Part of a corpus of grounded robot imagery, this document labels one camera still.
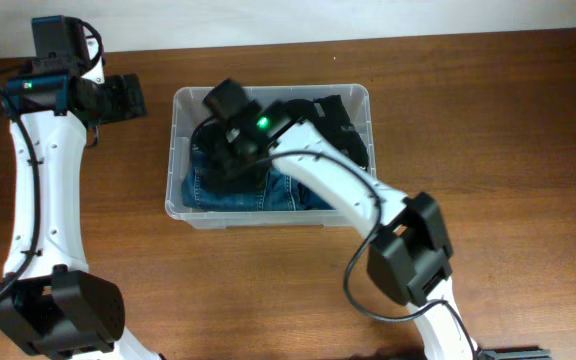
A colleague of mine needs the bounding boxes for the dark blue jeans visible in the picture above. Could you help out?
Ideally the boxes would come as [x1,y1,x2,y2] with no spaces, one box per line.
[181,146,332,212]

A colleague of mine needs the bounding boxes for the small black taped cloth roll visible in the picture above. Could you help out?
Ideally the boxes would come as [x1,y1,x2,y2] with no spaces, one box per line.
[190,117,269,194]

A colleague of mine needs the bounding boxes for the black aluminium rail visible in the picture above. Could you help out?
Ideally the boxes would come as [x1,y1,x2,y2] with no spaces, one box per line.
[477,349,552,360]

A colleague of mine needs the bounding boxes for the clear plastic storage bin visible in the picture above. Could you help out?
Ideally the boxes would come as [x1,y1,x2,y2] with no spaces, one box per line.
[164,84,377,230]

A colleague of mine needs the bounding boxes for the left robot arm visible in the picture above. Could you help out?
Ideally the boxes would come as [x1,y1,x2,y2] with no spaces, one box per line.
[0,16,154,359]

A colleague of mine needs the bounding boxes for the large black taped cloth bundle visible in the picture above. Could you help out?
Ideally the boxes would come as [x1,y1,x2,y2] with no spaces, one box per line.
[286,95,369,170]

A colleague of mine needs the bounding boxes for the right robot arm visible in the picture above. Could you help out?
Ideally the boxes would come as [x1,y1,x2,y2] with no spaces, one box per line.
[203,79,478,359]

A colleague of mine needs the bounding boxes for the right black camera cable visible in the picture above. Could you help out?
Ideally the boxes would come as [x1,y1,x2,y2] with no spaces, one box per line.
[188,114,479,360]

